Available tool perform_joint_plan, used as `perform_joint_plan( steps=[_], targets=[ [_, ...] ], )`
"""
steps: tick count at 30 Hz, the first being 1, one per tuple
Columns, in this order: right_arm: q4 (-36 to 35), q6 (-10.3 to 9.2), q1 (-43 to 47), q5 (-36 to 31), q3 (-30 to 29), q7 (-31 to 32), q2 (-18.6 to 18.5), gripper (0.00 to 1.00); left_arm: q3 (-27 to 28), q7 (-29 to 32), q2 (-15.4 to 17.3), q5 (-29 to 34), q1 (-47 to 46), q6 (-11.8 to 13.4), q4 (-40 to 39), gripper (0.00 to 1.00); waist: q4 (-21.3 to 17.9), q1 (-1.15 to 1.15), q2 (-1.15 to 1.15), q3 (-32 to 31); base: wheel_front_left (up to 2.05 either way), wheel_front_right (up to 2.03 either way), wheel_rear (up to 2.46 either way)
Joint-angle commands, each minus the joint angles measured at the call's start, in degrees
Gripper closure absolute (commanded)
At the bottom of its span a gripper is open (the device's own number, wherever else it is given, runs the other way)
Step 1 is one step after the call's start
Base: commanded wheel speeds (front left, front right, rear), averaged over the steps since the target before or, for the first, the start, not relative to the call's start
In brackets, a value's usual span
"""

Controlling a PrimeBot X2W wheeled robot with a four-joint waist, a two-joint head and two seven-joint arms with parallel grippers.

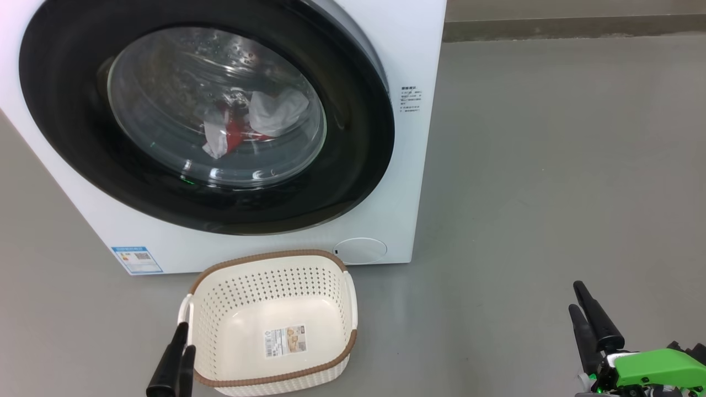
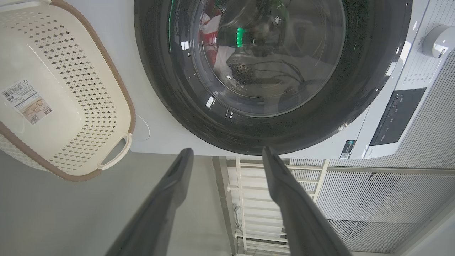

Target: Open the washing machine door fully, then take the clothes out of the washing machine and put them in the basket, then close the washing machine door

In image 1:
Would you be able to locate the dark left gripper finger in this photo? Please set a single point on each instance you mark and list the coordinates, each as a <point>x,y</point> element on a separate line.
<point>168,369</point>
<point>186,375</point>

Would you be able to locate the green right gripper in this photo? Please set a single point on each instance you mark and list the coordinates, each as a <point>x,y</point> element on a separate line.
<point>651,369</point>

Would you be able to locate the red and white garment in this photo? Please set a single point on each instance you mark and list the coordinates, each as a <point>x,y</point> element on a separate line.
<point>276,113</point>

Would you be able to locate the black round glass washer door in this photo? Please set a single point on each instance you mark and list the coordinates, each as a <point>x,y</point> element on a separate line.
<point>66,110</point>

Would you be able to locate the cream perforated laundry basket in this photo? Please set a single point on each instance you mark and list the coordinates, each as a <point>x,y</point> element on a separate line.
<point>265,286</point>

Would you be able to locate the white front-load washing machine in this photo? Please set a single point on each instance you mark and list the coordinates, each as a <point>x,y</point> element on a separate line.
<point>411,176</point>

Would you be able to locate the paper product label sticker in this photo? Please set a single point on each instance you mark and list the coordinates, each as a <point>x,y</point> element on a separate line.
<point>285,341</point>

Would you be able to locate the blue energy label sticker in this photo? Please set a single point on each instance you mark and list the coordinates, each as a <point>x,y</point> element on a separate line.
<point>137,259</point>

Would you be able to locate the round white filter cover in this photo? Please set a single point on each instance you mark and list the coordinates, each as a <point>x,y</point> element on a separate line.
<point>361,251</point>

